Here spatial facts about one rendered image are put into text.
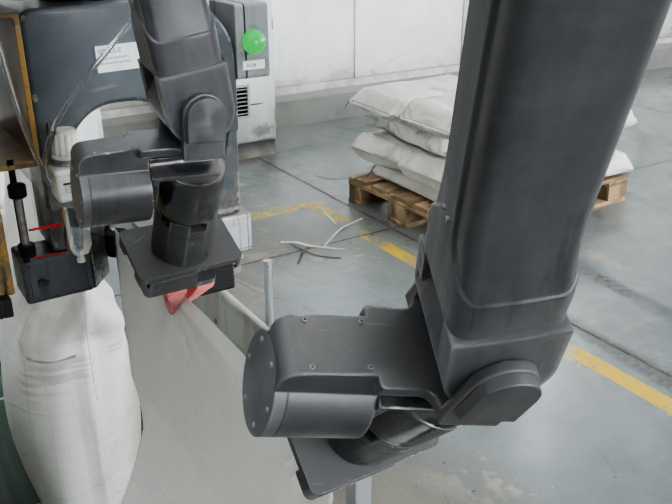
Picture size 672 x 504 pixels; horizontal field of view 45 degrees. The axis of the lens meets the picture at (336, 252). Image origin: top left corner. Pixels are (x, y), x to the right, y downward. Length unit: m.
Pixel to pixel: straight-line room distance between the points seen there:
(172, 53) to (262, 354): 0.30
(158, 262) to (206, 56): 0.21
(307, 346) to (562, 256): 0.14
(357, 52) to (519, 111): 5.74
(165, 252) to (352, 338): 0.37
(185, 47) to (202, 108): 0.05
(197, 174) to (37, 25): 0.31
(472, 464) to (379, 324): 1.95
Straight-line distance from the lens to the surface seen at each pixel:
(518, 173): 0.30
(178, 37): 0.66
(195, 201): 0.71
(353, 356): 0.41
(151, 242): 0.78
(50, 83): 0.95
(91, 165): 0.68
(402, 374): 0.42
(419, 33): 6.32
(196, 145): 0.67
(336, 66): 5.93
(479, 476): 2.33
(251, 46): 1.01
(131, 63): 0.97
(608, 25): 0.26
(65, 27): 0.95
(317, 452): 0.53
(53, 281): 1.01
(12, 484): 1.80
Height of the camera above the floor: 1.44
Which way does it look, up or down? 23 degrees down
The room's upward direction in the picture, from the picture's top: straight up
